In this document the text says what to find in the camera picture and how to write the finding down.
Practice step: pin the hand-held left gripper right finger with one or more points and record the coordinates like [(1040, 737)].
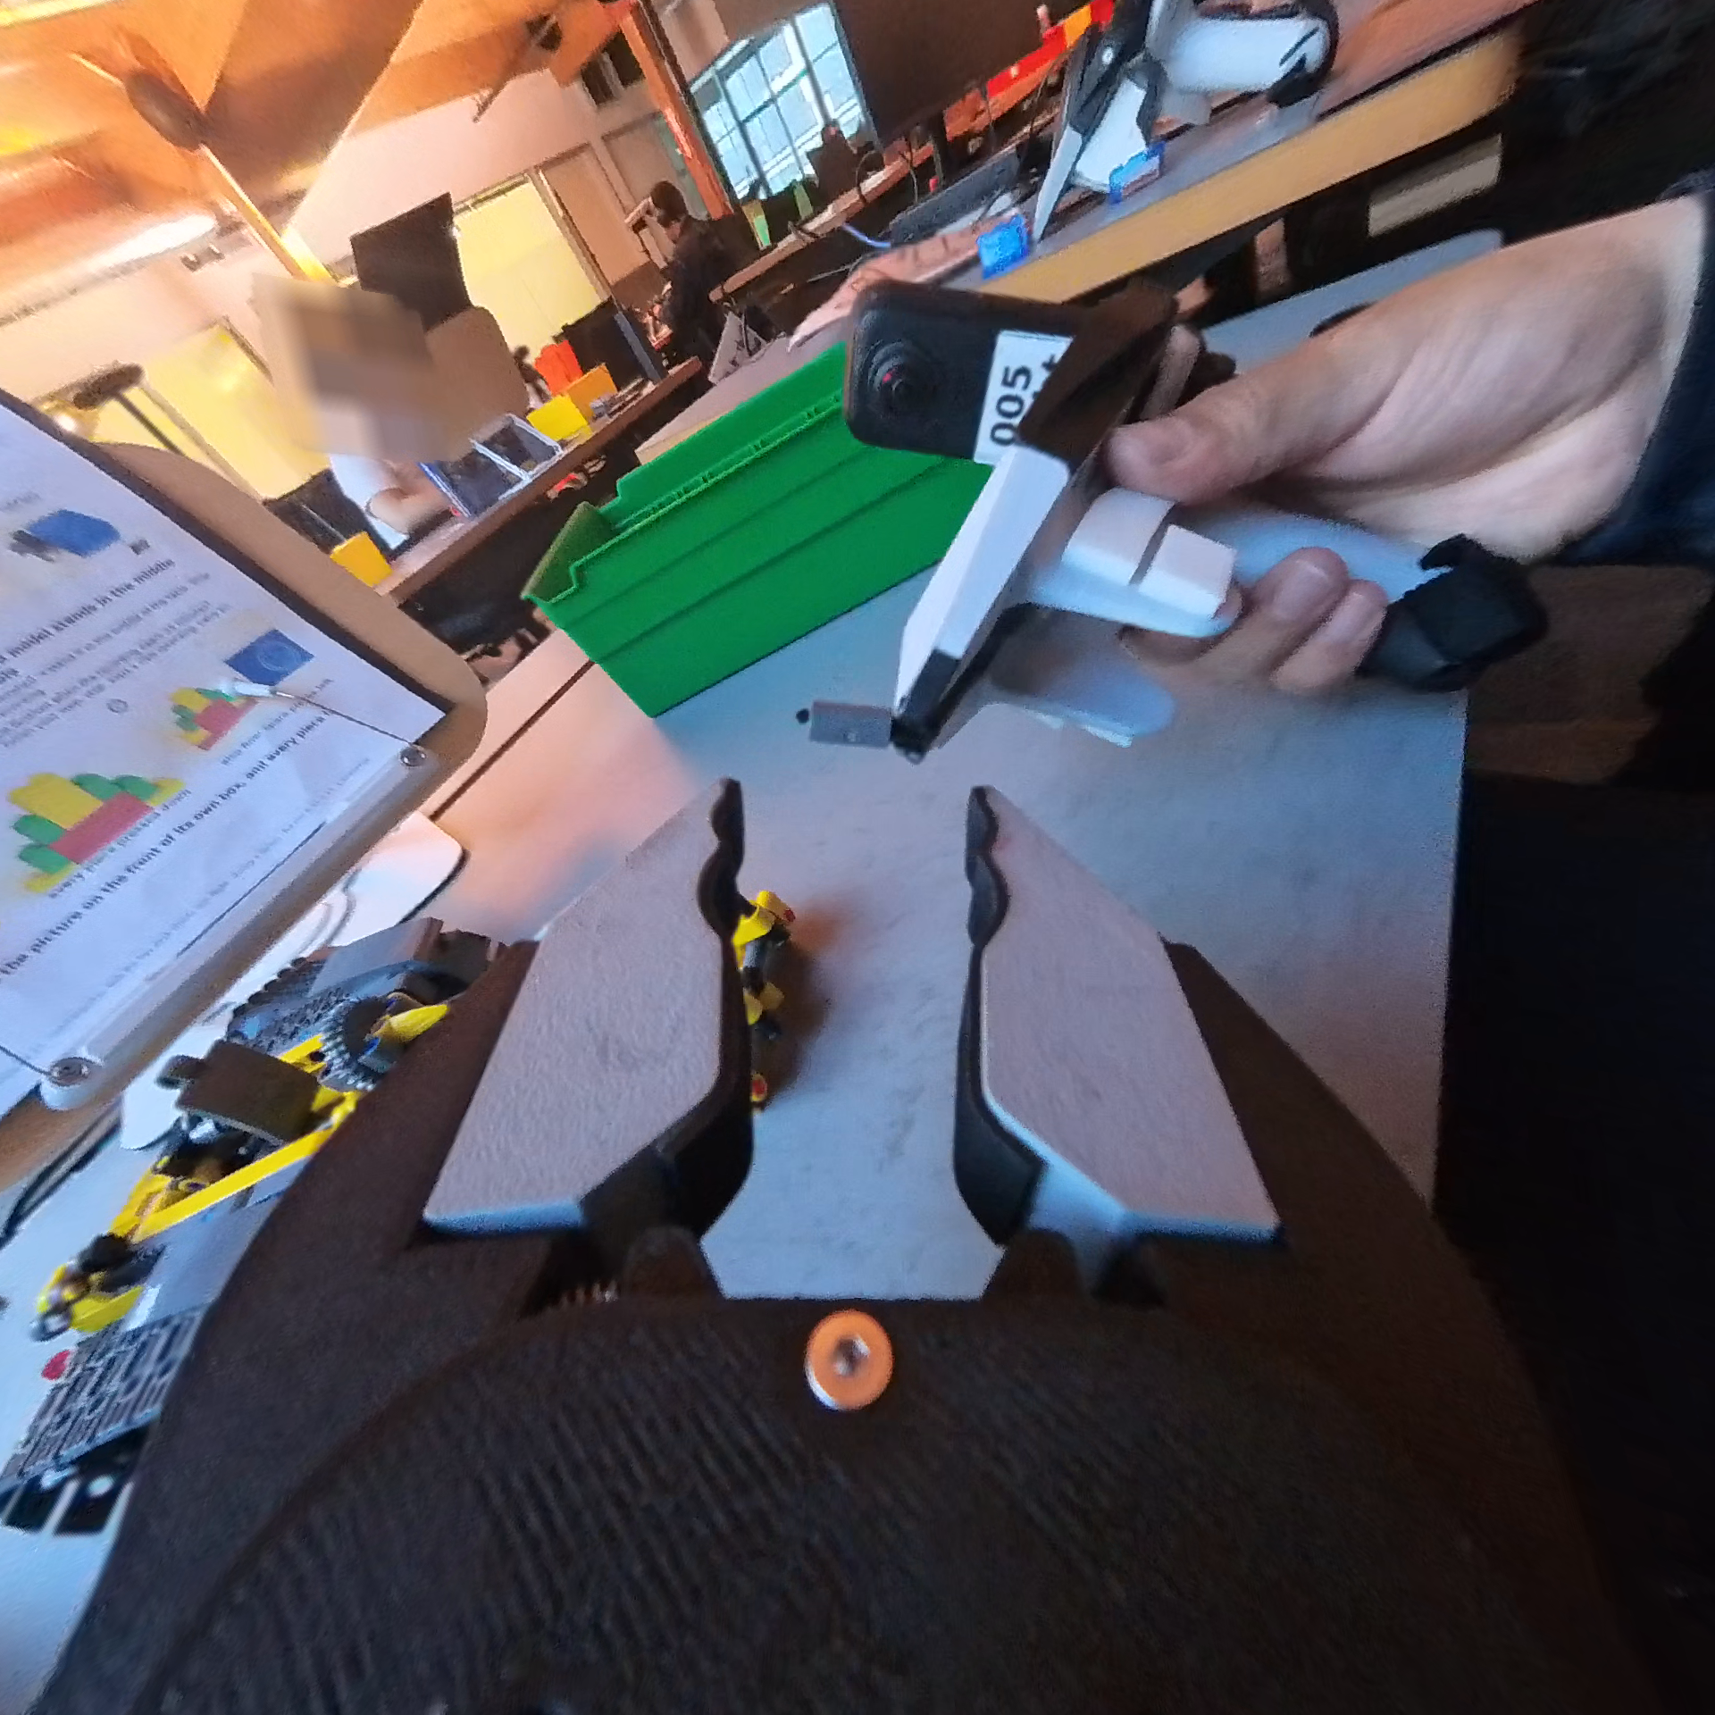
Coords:
[(1112, 1073)]

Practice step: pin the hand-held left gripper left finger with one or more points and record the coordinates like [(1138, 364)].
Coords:
[(602, 1059)]

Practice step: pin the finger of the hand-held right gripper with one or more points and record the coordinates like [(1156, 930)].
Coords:
[(985, 591)]

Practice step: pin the grey brick piston with rod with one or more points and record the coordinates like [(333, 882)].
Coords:
[(851, 725)]

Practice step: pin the yellow toy brick assembly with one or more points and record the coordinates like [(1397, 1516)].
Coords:
[(763, 951)]

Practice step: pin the person's right forearm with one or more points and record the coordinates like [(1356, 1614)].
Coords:
[(1674, 403)]

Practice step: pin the grey desk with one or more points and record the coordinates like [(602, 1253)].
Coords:
[(870, 1073)]

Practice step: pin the person's right hand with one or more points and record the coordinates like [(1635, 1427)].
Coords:
[(1447, 403)]

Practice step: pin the patterned paper sheet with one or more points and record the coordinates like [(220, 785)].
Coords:
[(911, 269)]

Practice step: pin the blue transparent box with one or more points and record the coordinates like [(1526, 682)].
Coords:
[(1137, 174), (1004, 249)]

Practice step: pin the green plastic bin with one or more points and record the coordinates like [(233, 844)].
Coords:
[(751, 564)]

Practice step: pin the grey yellow toy brick vehicle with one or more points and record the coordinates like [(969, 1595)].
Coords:
[(308, 1019)]

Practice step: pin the black upright panel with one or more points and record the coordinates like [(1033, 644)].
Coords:
[(938, 62)]

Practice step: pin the yellow storage box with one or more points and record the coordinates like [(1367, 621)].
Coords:
[(576, 403)]

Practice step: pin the idle hand-held gripper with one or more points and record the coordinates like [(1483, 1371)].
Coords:
[(1165, 67)]

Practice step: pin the wood-edged grey table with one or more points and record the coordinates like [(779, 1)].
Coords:
[(1272, 174)]

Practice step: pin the dark wooden table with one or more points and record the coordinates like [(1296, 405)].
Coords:
[(536, 537)]

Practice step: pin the clear acrylic box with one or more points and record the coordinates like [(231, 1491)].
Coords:
[(495, 464)]

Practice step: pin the person's dark clothed body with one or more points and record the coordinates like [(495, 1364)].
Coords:
[(1581, 1139)]

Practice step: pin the printed instruction sheet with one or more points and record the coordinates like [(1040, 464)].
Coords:
[(161, 751)]

